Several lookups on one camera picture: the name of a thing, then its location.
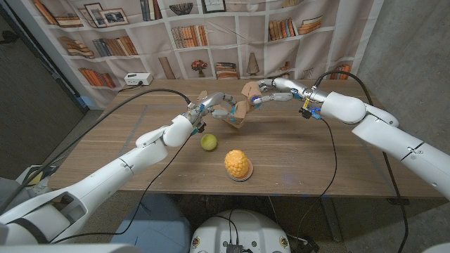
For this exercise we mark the yellow toy pineapple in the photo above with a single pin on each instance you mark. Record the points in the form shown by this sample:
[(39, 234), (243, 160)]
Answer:
[(236, 163)]

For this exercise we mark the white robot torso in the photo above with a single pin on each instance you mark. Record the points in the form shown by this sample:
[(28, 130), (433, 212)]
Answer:
[(242, 228)]

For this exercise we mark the yellow and black pad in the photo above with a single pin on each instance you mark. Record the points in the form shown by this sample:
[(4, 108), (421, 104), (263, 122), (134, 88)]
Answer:
[(35, 175)]

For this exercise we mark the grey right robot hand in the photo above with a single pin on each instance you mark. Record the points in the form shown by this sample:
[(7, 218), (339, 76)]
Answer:
[(292, 89)]

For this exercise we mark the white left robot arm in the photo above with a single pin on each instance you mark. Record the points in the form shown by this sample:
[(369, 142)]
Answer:
[(98, 175)]

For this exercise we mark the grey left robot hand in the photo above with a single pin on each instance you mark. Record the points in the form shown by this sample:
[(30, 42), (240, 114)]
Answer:
[(211, 103)]

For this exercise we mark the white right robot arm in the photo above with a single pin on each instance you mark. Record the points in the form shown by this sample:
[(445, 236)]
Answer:
[(393, 137)]

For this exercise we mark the black floor adapter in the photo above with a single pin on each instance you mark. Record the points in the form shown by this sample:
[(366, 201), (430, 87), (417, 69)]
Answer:
[(306, 246)]

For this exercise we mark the beige nylon stocking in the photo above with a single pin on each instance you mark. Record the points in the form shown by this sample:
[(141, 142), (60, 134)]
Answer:
[(246, 102)]

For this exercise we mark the yellow tennis ball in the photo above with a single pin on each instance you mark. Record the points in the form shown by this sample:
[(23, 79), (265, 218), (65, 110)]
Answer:
[(209, 142)]

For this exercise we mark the white power strip box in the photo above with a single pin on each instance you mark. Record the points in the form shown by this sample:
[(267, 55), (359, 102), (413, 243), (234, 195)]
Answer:
[(138, 78)]

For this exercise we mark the printed bookshelf backdrop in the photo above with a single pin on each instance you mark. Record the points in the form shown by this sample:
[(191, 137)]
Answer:
[(246, 38)]

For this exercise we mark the grey table leg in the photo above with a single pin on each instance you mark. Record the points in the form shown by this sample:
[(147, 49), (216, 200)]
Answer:
[(331, 218)]

